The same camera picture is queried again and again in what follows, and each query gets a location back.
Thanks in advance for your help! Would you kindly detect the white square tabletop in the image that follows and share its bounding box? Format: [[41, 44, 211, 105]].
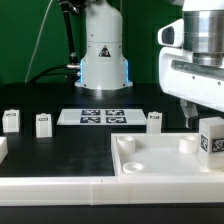
[[111, 133, 223, 176]]

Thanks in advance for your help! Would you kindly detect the grey thin cable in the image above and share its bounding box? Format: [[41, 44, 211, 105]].
[[24, 0, 54, 83]]

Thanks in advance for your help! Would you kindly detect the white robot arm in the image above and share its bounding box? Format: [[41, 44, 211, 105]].
[[58, 0, 224, 118]]

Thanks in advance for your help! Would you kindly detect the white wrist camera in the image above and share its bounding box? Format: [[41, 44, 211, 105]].
[[157, 19, 184, 48]]

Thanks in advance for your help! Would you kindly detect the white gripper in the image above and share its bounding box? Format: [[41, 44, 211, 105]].
[[159, 47, 224, 129]]

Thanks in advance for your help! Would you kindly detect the black cable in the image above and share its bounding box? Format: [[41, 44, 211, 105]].
[[28, 64, 82, 84]]

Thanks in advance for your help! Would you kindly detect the white marker plate with tags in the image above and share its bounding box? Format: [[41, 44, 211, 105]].
[[57, 109, 146, 126]]

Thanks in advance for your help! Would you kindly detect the white U-shaped obstacle fence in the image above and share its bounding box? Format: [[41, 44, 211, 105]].
[[0, 134, 224, 207]]

